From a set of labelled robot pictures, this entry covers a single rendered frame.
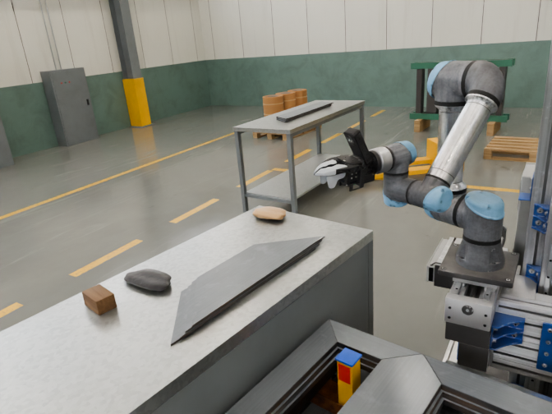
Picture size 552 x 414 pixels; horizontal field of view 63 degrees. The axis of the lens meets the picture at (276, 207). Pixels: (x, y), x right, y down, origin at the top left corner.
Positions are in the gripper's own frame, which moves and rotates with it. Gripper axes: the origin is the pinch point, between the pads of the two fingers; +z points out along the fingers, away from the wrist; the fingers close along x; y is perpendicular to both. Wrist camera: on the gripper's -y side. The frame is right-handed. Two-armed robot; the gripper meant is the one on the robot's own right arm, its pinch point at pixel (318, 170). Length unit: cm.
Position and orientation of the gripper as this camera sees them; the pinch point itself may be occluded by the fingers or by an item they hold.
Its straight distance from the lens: 121.4
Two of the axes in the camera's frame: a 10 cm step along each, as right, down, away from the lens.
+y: 0.1, 8.9, 4.6
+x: -5.5, -3.8, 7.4
